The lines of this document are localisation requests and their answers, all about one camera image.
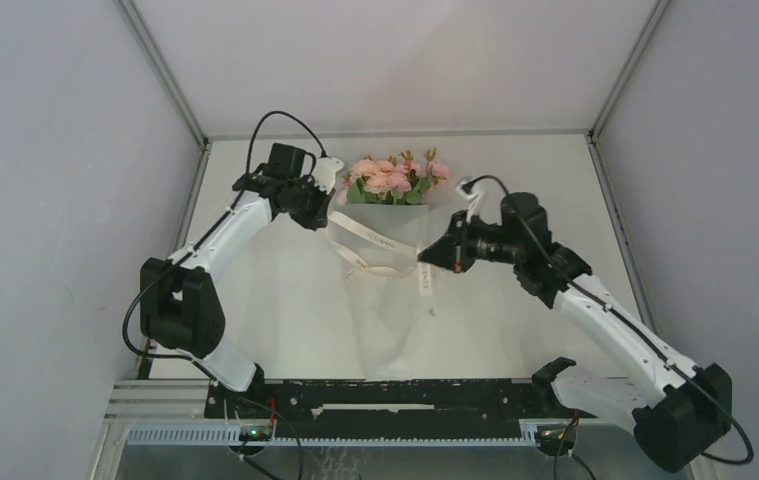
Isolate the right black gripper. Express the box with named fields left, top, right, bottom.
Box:
left=419, top=208, right=524, bottom=273

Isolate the translucent white wrapping paper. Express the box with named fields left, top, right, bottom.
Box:
left=327, top=204, right=430, bottom=381

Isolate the pink fake flower stem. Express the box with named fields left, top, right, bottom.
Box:
left=383, top=150, right=425, bottom=206
left=336, top=157, right=396, bottom=205
left=418, top=148, right=451, bottom=195

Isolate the cream printed ribbon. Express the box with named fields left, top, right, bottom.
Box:
left=327, top=211, right=437, bottom=317

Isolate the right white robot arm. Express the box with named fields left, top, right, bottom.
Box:
left=418, top=193, right=733, bottom=473

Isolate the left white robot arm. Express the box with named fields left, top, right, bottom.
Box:
left=133, top=143, right=344, bottom=417

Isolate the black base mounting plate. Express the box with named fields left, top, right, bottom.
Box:
left=203, top=378, right=587, bottom=438

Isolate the right controller board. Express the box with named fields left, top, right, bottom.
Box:
left=535, top=429, right=574, bottom=444

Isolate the controller board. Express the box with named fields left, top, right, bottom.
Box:
left=535, top=429, right=574, bottom=444
left=239, top=427, right=273, bottom=443

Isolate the left controller board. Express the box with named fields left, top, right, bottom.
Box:
left=239, top=427, right=273, bottom=443

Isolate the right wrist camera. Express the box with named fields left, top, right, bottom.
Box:
left=455, top=177, right=487, bottom=224

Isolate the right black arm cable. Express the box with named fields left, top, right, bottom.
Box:
left=465, top=174, right=755, bottom=480

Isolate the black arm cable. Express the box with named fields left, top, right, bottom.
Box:
left=465, top=174, right=755, bottom=480
left=121, top=110, right=329, bottom=480

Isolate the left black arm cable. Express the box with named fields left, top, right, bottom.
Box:
left=121, top=110, right=329, bottom=480

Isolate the white slotted cable duct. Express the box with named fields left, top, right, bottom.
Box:
left=126, top=425, right=539, bottom=447

